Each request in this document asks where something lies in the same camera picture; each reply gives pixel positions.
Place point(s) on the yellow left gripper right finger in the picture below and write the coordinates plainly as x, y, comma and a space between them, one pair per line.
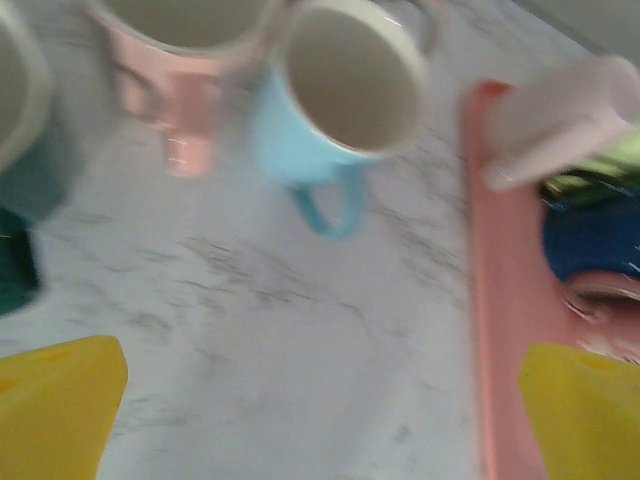
590, 420

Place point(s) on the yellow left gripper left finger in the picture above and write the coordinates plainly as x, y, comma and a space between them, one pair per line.
55, 410

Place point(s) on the pink floral mug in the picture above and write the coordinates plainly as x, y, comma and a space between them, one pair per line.
600, 300

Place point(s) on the dark blue mug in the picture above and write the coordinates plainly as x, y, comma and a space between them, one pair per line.
590, 240

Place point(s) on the teal mug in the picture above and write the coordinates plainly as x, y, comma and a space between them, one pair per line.
30, 190

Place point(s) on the light green mug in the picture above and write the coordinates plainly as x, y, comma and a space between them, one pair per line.
600, 185

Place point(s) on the white mug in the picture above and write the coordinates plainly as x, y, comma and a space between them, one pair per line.
190, 100

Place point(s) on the light blue mug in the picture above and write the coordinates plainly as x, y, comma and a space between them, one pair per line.
285, 145

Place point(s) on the pale pink tall mug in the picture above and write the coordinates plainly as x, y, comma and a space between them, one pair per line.
560, 120

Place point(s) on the pink plastic tray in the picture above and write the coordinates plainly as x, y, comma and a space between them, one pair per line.
505, 300

